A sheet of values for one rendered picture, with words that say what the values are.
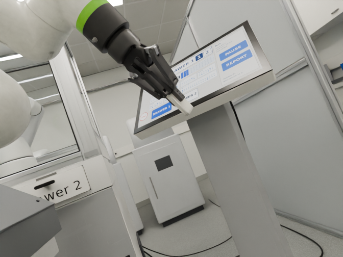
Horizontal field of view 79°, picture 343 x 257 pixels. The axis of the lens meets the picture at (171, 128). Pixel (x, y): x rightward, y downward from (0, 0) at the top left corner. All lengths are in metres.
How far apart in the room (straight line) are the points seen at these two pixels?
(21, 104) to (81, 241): 0.76
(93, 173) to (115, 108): 3.38
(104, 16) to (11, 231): 0.46
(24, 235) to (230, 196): 0.62
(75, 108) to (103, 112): 3.29
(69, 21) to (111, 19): 0.10
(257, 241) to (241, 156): 0.31
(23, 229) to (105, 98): 3.94
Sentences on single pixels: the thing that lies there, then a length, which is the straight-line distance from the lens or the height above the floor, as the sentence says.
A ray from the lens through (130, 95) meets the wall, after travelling 4.38.
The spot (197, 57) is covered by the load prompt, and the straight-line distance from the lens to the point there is 0.87.
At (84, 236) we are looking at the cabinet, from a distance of 1.03.
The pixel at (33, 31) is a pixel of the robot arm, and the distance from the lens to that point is 0.56.
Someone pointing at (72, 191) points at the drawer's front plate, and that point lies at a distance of 0.99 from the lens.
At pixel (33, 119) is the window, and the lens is 1.09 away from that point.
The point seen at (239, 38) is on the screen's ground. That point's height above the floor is 1.13.
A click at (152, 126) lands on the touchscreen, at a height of 0.96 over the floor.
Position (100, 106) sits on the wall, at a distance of 4.36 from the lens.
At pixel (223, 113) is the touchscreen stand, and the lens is 0.77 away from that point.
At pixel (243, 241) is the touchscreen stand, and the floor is 0.45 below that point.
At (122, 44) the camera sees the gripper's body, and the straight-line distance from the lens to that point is 0.49.
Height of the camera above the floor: 0.86
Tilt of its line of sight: 5 degrees up
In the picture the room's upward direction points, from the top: 21 degrees counter-clockwise
